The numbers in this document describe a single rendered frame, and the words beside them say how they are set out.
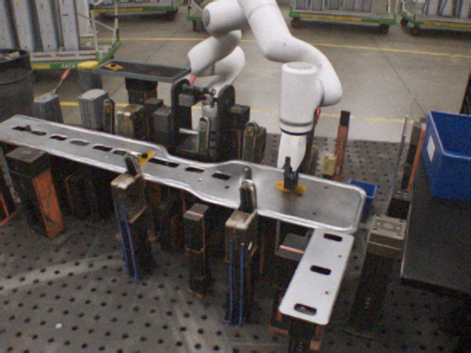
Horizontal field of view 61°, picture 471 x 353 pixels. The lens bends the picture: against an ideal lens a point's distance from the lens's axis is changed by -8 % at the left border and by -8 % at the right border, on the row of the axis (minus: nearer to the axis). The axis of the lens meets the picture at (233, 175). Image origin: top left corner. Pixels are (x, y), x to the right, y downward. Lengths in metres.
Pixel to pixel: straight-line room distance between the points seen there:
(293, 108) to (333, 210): 0.29
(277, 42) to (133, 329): 0.85
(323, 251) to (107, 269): 0.72
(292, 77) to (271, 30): 0.17
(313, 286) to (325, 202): 0.31
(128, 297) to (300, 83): 0.78
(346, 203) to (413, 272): 0.31
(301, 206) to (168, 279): 0.48
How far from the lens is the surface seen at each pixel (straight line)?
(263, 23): 1.13
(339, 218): 1.10
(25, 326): 1.33
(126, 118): 1.49
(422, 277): 0.95
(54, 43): 5.72
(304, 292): 0.90
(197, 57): 1.66
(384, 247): 1.00
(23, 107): 4.15
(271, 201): 1.13
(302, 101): 1.01
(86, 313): 1.30
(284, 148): 1.06
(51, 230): 1.54
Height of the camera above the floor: 1.65
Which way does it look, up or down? 32 degrees down
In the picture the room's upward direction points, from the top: straight up
